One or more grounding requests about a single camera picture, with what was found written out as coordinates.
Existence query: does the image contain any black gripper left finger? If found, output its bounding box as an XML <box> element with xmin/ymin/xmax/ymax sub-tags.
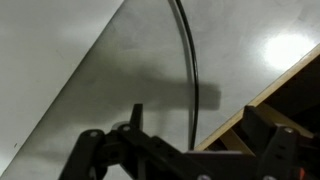
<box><xmin>58</xmin><ymin>103</ymin><xmax>188</xmax><ymax>180</ymax></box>

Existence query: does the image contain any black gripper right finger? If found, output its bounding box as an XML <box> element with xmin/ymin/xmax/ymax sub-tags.
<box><xmin>241</xmin><ymin>106</ymin><xmax>320</xmax><ymax>180</ymax></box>

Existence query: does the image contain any black charging cable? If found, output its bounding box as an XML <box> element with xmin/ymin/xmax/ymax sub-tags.
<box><xmin>174</xmin><ymin>0</ymin><xmax>200</xmax><ymax>151</ymax></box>

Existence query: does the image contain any white board mat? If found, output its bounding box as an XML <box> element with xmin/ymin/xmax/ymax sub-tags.
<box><xmin>1</xmin><ymin>0</ymin><xmax>320</xmax><ymax>180</ymax></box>

